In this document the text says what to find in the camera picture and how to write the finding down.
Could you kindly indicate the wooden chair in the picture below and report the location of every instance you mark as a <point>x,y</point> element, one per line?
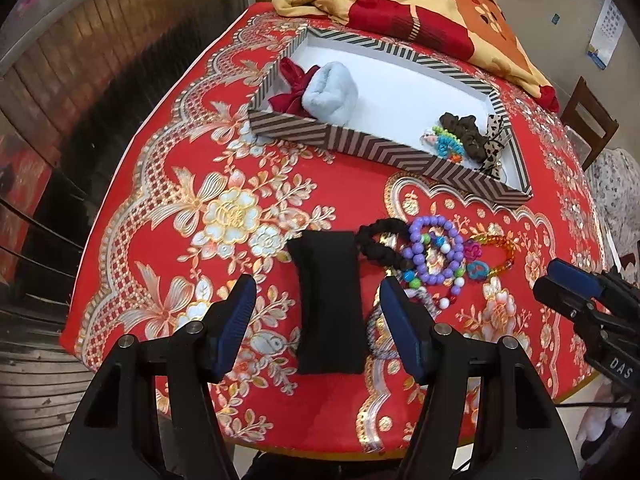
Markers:
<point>593,125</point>

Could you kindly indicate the red velvet bow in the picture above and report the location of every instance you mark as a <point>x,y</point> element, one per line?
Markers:
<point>290,102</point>

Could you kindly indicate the red floral tablecloth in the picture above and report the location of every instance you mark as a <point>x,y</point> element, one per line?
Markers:
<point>198,200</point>

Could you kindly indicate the metal roller shutter door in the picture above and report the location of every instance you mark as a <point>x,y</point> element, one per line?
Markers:
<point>78,78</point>

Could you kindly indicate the black fabric pouch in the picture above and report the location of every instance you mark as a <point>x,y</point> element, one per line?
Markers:
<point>332,333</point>

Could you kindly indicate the red yellow love blanket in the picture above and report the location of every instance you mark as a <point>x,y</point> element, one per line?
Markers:
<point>472,31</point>

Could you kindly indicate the white fluffy scrunchie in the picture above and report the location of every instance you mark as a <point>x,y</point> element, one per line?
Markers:
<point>331,95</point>

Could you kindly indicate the wall calendar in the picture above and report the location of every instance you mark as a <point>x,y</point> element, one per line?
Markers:
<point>606,34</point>

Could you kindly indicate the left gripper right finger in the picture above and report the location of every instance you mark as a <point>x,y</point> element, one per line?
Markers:
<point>519,433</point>

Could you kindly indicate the leopard print bow scrunchie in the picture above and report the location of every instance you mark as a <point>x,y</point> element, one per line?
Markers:
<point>495,145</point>

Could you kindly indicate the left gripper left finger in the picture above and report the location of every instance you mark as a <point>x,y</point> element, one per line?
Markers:
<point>114,433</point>

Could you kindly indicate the chevron striped shallow box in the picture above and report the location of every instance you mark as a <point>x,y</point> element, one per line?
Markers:
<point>401,95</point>

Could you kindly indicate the brown scrunchie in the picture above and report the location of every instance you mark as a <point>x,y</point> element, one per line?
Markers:
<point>466,131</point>

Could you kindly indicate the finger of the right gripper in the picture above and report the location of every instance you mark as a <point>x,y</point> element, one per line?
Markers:
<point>560,299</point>
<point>575,277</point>

